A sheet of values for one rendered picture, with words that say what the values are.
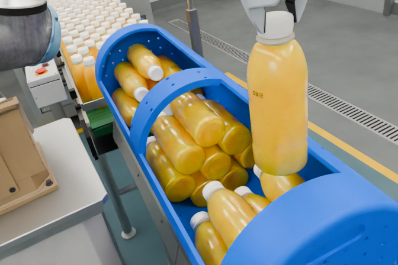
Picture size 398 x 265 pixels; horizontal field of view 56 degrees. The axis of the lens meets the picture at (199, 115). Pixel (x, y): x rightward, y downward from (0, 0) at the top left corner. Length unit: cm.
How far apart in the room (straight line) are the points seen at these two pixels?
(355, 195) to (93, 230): 45
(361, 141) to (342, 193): 216
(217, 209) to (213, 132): 19
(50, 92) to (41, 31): 57
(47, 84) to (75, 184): 67
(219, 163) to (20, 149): 38
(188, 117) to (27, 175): 31
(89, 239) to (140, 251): 136
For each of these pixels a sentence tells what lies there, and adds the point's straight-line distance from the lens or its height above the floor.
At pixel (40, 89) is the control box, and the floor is 107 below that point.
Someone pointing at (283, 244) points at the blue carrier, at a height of 122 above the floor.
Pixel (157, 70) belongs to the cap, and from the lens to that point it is 100.
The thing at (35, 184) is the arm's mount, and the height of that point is 117.
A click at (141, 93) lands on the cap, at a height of 111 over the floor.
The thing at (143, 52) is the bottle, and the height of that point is 118.
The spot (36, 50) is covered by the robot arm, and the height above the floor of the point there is 134.
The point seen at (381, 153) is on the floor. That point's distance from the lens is 255.
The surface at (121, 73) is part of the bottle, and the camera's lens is 111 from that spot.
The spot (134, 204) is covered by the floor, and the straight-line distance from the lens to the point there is 232.
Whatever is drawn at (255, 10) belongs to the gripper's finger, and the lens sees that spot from 38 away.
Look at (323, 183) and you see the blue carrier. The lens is 49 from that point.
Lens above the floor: 157
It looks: 32 degrees down
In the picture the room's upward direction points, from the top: 10 degrees counter-clockwise
